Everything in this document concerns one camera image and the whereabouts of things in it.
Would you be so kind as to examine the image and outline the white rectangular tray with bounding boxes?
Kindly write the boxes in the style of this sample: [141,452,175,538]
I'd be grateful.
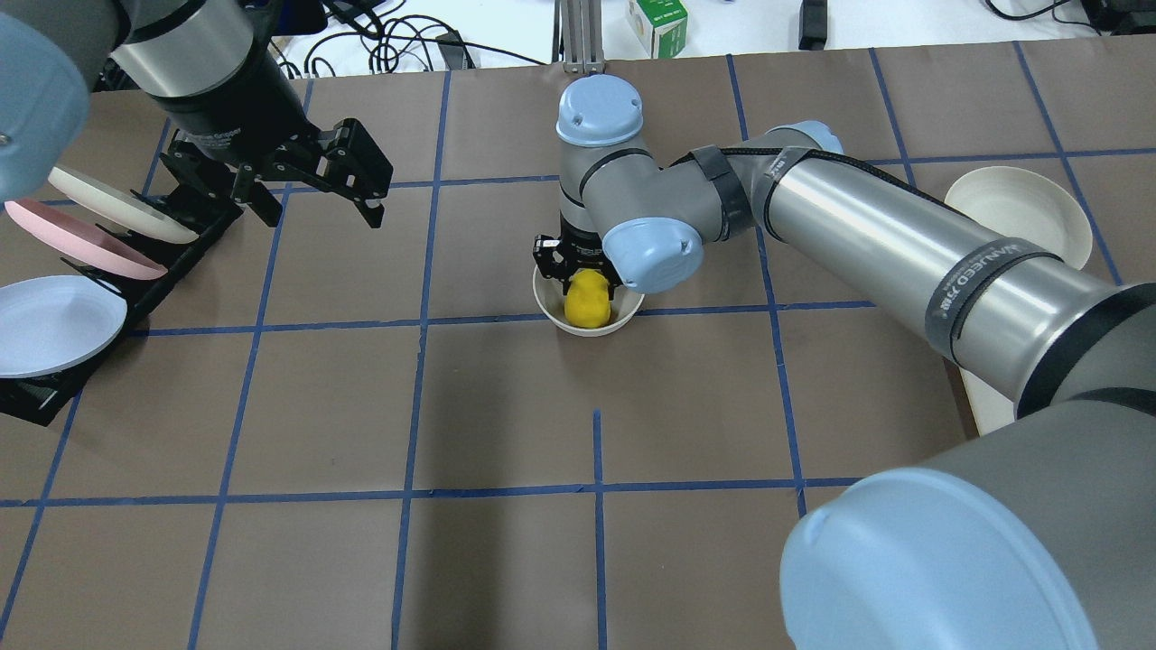
[957,367,1017,437]

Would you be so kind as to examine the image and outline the black plate rack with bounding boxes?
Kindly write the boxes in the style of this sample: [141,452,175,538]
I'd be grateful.
[1,145,242,424]

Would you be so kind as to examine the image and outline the cream plate in rack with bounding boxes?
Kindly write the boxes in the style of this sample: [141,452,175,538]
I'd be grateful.
[47,167,199,246]

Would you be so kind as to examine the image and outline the green white small box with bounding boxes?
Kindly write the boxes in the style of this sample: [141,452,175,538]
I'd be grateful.
[625,1,689,59]

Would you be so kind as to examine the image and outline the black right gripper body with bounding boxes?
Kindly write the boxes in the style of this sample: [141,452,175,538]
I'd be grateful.
[533,217,615,275]

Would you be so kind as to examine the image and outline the lavender plate in rack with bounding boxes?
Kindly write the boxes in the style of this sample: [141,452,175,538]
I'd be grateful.
[1,275,127,379]

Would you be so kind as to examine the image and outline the cream bowl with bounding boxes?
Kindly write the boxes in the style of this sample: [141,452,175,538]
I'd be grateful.
[533,268,645,337]

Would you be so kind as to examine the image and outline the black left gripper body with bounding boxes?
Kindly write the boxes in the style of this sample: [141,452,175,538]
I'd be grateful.
[163,54,317,170]

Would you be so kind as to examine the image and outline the small cream plate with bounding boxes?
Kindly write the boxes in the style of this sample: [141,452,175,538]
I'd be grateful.
[944,167,1094,269]

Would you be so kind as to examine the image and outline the aluminium frame post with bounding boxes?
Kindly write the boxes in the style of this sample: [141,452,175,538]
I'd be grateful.
[553,1,603,77]

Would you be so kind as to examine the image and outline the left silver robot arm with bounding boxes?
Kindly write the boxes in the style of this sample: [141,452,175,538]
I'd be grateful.
[3,1,393,228]

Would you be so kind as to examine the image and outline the yellow lemon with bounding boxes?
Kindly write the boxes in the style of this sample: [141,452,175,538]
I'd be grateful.
[563,269,612,330]

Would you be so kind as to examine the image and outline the pink plate in rack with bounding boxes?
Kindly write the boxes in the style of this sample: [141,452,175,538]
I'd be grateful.
[5,200,168,281]

